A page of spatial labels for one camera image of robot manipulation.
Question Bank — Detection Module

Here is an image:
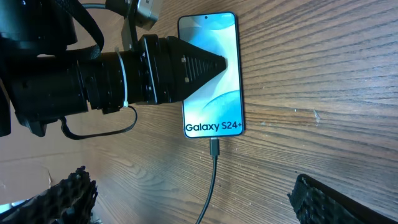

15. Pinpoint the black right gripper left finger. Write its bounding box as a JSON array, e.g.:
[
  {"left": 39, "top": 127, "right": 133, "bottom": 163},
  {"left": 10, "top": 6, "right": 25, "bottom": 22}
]
[{"left": 1, "top": 166, "right": 98, "bottom": 224}]

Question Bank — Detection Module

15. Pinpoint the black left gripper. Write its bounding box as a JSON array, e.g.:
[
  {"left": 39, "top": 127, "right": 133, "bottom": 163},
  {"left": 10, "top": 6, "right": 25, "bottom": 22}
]
[{"left": 121, "top": 35, "right": 226, "bottom": 105}]

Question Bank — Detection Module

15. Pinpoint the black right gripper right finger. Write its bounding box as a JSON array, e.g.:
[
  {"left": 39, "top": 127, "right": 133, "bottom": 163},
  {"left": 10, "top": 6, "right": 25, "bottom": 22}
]
[{"left": 288, "top": 174, "right": 397, "bottom": 224}]

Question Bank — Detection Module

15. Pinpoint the Samsung Galaxy smartphone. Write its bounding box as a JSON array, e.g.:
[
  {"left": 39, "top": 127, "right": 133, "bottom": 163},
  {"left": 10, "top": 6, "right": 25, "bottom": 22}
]
[{"left": 178, "top": 12, "right": 244, "bottom": 138}]

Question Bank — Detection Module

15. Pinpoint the black USB charging cable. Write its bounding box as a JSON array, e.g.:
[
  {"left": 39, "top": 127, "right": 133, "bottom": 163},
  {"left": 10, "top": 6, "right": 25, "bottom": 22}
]
[{"left": 195, "top": 137, "right": 221, "bottom": 224}]

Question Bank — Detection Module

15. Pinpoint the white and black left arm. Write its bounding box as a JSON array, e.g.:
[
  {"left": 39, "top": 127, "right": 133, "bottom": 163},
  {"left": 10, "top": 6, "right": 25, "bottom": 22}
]
[{"left": 1, "top": 0, "right": 226, "bottom": 140}]

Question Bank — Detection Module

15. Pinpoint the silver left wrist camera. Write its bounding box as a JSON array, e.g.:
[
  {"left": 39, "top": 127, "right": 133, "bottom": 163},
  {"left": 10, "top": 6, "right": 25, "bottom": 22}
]
[{"left": 105, "top": 0, "right": 163, "bottom": 31}]

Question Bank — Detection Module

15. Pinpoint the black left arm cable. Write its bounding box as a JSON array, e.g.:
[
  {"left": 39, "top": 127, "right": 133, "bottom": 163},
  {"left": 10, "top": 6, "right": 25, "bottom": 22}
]
[{"left": 58, "top": 0, "right": 139, "bottom": 141}]

